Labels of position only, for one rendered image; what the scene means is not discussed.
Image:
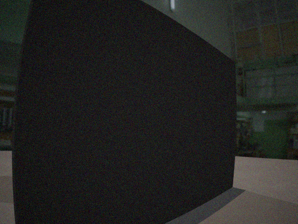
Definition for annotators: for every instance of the dark grey flat panel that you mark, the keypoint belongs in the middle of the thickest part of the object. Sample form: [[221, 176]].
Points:
[[121, 116]]

